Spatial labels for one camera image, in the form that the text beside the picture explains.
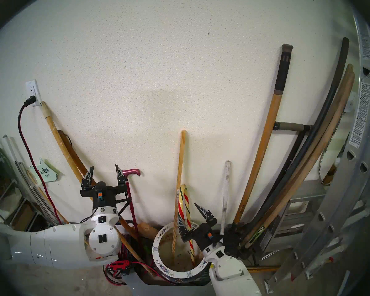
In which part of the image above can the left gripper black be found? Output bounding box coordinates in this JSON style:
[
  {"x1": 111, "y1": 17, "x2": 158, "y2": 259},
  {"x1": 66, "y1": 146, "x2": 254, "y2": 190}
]
[{"x1": 80, "y1": 165, "x2": 129, "y2": 210}]

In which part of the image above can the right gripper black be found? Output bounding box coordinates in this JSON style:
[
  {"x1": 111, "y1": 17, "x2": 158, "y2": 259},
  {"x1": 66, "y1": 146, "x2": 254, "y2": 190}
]
[{"x1": 177, "y1": 202, "x2": 224, "y2": 253}]

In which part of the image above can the red green striped candy cane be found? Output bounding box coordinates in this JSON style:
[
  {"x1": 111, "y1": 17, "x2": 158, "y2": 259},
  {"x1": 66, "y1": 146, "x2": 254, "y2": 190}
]
[{"x1": 176, "y1": 184, "x2": 197, "y2": 266}]

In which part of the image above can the weathered grey wooden stick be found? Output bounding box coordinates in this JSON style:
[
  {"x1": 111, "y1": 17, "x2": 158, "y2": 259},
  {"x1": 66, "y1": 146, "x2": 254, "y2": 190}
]
[{"x1": 220, "y1": 160, "x2": 232, "y2": 236}]

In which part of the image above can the thin light wooden stick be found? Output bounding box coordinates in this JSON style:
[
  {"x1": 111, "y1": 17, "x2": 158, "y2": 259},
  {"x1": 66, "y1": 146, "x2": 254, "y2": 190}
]
[{"x1": 171, "y1": 130, "x2": 187, "y2": 257}]

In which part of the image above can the white pot with floral rim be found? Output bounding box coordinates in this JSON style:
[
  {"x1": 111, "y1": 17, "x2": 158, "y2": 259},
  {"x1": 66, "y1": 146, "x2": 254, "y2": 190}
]
[{"x1": 152, "y1": 221, "x2": 212, "y2": 279}]

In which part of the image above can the magenta walking cane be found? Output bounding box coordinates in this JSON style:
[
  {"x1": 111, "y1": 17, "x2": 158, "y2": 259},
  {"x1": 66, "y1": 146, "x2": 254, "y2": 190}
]
[{"x1": 120, "y1": 168, "x2": 141, "y2": 237}]

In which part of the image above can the brown wooden mallet head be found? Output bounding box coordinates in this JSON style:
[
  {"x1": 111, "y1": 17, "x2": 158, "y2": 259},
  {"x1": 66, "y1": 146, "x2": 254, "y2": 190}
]
[{"x1": 136, "y1": 222, "x2": 158, "y2": 240}]

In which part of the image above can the pale green name sign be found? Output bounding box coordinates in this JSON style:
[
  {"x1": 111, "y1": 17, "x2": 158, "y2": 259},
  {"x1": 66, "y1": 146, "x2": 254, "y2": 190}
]
[{"x1": 28, "y1": 158, "x2": 58, "y2": 182}]

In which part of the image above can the black base tray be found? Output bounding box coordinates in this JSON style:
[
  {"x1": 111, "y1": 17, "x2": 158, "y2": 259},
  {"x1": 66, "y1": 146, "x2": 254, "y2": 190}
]
[{"x1": 133, "y1": 258, "x2": 210, "y2": 286}]

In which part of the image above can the bundle of metal rods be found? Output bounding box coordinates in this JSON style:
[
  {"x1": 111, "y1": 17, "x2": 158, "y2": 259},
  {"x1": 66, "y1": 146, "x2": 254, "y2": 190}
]
[{"x1": 14, "y1": 161, "x2": 60, "y2": 225}]

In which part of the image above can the white plastic pipe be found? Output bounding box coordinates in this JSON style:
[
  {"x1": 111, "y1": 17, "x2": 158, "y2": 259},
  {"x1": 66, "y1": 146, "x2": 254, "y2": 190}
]
[{"x1": 2, "y1": 135, "x2": 34, "y2": 206}]

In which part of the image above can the black tool with grey crossbar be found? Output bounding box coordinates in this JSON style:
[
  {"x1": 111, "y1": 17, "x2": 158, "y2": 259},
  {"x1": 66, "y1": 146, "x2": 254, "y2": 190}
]
[{"x1": 259, "y1": 121, "x2": 312, "y2": 206}]

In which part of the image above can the aluminium ladder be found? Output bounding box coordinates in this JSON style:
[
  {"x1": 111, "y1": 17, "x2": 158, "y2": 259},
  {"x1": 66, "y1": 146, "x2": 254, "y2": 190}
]
[{"x1": 264, "y1": 6, "x2": 370, "y2": 294}]

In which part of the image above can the yellow broom handle beige cap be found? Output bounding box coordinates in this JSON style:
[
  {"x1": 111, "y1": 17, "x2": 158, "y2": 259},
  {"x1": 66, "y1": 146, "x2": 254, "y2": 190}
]
[{"x1": 40, "y1": 102, "x2": 153, "y2": 276}]

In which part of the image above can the yellow handled tool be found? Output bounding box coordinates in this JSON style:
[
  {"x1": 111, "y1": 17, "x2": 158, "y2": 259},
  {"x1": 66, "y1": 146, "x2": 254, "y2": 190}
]
[{"x1": 247, "y1": 265, "x2": 281, "y2": 273}]

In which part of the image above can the red and black cable bundle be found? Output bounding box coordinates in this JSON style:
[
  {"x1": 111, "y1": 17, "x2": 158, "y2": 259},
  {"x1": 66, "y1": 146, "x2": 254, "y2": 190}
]
[{"x1": 103, "y1": 252, "x2": 161, "y2": 286}]

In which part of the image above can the white wire shelf rack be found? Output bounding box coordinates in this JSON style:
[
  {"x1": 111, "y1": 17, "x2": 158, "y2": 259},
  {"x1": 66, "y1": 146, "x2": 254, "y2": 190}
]
[{"x1": 0, "y1": 132, "x2": 59, "y2": 232}]

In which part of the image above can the black plug with red cable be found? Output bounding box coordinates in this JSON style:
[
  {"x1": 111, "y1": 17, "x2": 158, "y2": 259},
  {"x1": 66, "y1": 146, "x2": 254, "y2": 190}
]
[{"x1": 18, "y1": 96, "x2": 62, "y2": 225}]

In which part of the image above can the white wall outlet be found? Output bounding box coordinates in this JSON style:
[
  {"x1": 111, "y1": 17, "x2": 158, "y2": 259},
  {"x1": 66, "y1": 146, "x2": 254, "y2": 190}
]
[{"x1": 25, "y1": 80, "x2": 42, "y2": 107}]

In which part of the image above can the wooden handle with black grip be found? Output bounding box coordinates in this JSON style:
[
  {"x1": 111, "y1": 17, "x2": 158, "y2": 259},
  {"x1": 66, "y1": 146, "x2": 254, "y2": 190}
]
[{"x1": 233, "y1": 44, "x2": 294, "y2": 225}]

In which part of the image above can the brown handle with white cap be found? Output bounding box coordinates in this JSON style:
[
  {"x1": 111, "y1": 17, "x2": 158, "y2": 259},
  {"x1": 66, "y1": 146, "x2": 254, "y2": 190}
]
[{"x1": 322, "y1": 158, "x2": 341, "y2": 185}]

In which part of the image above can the light wooden tool handle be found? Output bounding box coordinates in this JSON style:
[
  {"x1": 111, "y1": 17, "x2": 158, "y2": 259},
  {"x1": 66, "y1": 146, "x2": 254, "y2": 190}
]
[
  {"x1": 239, "y1": 64, "x2": 354, "y2": 246},
  {"x1": 245, "y1": 71, "x2": 356, "y2": 249}
]

